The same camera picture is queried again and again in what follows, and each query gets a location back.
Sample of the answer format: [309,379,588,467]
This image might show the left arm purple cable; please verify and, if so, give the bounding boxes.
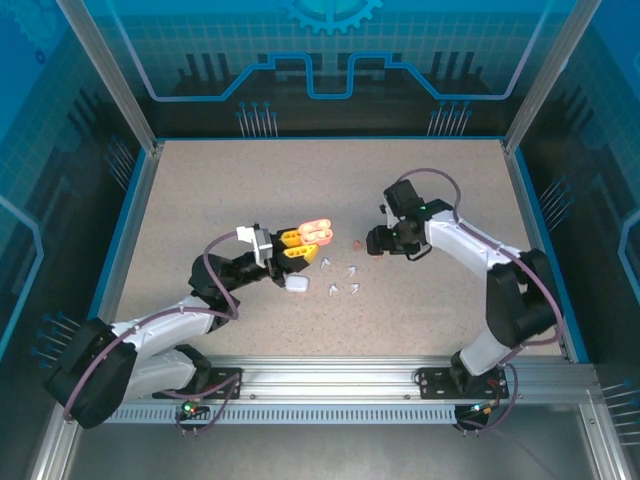
[62,232,242,426]

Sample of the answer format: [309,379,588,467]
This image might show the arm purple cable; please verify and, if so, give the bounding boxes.
[397,167,566,374]
[62,232,242,426]

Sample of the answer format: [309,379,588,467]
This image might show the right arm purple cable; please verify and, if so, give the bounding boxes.
[397,167,566,374]

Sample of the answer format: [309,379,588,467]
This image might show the aluminium table side rail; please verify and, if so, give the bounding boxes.
[97,141,166,324]
[501,139,581,362]

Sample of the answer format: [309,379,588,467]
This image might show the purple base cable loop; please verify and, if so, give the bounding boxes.
[457,363,519,436]
[172,373,244,437]

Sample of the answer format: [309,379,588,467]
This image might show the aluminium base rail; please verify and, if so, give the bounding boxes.
[207,353,599,404]

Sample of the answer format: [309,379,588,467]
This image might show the slotted grey cable duct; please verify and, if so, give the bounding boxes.
[107,403,464,425]

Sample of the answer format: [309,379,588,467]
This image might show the aluminium frame post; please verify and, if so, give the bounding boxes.
[501,0,605,156]
[27,399,84,480]
[55,0,166,154]
[579,399,632,480]

